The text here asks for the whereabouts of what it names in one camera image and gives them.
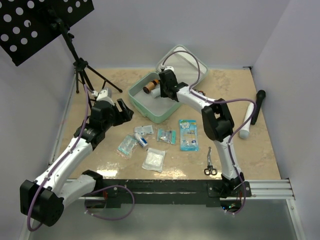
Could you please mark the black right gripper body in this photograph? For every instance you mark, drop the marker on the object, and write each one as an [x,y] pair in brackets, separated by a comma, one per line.
[163,90]

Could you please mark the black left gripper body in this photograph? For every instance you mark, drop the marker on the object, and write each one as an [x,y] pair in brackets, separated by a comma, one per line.
[108,123]

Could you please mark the brown bottle orange cap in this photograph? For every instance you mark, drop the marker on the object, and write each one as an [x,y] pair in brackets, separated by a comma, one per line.
[150,86]

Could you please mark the mint green medicine case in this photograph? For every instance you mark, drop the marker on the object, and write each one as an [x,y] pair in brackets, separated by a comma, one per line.
[153,104]

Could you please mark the teal clear zip bag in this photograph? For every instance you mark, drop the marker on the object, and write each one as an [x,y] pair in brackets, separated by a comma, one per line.
[127,146]

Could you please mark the white gauze pack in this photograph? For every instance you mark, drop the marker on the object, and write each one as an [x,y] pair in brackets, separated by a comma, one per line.
[154,160]

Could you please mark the blue cotton swab bag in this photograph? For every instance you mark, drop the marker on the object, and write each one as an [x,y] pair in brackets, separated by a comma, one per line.
[188,135]

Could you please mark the white plastic bottle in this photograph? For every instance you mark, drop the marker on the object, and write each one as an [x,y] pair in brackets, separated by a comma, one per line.
[155,93]

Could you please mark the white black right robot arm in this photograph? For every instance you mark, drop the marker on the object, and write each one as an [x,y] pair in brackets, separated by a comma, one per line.
[218,126]

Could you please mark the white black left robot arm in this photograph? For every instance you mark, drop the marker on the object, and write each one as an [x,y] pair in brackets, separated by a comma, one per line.
[45,198]

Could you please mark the clear flat sachet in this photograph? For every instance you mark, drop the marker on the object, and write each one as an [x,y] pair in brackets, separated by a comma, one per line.
[144,130]

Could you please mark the white microphone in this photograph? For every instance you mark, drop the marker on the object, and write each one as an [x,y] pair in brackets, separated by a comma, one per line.
[245,130]

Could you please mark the black microphone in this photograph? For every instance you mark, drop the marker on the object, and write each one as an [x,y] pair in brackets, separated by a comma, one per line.
[260,96]

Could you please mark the black music stand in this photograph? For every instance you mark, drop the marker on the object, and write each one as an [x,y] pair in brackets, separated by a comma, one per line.
[27,26]

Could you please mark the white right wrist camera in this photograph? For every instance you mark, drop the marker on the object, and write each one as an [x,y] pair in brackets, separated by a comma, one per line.
[168,67]

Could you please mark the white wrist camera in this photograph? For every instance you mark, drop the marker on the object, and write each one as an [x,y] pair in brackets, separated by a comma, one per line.
[104,94]
[168,67]

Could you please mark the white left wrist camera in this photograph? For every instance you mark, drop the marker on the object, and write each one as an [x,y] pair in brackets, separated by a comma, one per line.
[104,94]

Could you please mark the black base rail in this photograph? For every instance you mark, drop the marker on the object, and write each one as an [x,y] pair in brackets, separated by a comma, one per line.
[208,192]

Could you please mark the black handled scissors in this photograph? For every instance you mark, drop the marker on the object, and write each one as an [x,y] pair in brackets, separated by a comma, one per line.
[210,170]

